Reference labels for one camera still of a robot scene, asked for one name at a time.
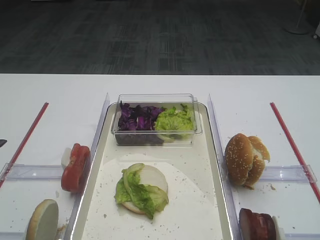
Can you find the red tomato slice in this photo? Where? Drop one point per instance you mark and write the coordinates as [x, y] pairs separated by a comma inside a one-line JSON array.
[[72, 179]]

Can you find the green lettuce in container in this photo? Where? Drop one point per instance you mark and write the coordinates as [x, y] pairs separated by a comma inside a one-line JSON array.
[[177, 121]]

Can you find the green lettuce leaf on bun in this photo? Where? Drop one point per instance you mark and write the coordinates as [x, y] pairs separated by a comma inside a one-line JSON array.
[[140, 193]]

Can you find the dark red meat patties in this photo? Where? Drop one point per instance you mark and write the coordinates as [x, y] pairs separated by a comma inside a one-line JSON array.
[[256, 226]]

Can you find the clear plastic salad container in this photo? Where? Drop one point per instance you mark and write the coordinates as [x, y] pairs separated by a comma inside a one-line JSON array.
[[149, 138]]

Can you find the purple cabbage pieces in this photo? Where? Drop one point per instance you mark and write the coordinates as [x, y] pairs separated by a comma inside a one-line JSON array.
[[138, 118]]

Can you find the silver metal tray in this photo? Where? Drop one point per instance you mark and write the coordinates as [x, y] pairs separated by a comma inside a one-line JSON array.
[[196, 208]]

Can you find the bottom bun on tray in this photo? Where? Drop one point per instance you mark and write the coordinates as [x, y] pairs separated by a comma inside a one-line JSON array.
[[152, 176]]

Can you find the sesame bun top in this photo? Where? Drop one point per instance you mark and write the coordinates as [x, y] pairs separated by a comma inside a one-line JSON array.
[[239, 158]]

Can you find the torn bun half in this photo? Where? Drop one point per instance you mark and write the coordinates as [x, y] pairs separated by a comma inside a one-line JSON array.
[[260, 155]]

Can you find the left long clear divider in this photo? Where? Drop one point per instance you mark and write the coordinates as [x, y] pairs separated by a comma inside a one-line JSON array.
[[95, 147]]

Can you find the long clear divider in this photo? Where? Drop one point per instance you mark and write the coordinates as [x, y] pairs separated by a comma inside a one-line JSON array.
[[227, 191], [95, 147]]

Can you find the left red strip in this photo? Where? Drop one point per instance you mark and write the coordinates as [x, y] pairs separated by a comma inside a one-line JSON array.
[[22, 144]]

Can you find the red strip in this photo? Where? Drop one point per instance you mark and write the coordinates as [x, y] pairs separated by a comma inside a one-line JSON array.
[[22, 144], [295, 147]]

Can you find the right red strip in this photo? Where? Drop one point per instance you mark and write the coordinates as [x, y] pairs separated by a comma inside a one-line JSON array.
[[295, 147]]

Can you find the right long clear divider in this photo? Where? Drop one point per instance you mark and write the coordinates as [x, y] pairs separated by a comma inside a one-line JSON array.
[[227, 191]]

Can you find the standing plain bun half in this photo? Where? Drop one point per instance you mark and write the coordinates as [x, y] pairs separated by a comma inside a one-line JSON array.
[[43, 224]]

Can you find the white floor stand base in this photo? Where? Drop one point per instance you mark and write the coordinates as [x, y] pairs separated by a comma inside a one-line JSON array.
[[300, 27]]

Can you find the upper right clear rail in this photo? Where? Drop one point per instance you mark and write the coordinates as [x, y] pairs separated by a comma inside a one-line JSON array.
[[294, 173]]

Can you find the clear rail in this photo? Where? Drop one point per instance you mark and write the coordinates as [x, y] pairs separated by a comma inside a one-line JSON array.
[[294, 173], [27, 172]]

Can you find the upper left clear rail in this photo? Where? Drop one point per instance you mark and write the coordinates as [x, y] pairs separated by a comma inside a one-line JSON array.
[[27, 172]]

